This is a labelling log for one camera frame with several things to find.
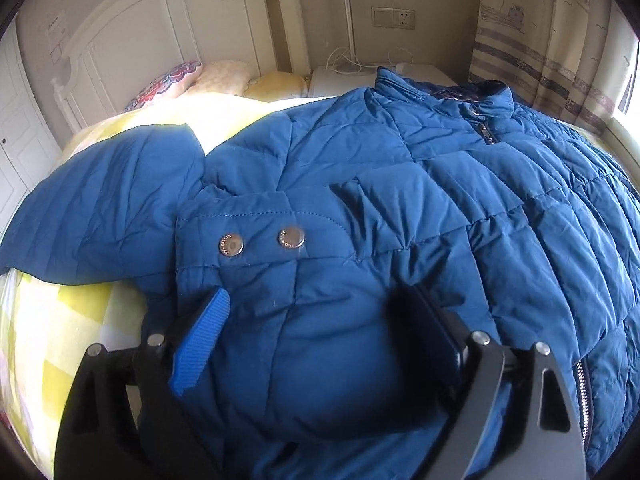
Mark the cream patterned curtain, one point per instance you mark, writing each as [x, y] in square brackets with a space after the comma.
[570, 59]

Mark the wall socket panel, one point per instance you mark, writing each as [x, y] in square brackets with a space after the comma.
[383, 17]

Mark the white wardrobe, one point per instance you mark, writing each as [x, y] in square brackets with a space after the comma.
[28, 149]

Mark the floral patterned pillow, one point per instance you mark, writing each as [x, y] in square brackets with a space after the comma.
[167, 86]

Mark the yellow pillow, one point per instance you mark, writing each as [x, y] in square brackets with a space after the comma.
[276, 86]

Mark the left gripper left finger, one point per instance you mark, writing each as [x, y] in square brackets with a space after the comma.
[123, 417]

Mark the white wall sticker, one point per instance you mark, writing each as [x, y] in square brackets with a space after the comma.
[57, 36]

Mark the blue puffer jacket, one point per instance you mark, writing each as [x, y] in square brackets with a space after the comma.
[314, 220]

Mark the yellow checked bed sheet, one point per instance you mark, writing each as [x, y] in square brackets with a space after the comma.
[46, 328]

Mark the white wooden headboard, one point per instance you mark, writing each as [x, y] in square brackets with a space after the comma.
[124, 44]

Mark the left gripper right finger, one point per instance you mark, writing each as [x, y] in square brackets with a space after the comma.
[540, 437]

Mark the white nightstand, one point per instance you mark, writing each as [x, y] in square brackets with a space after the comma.
[329, 81]

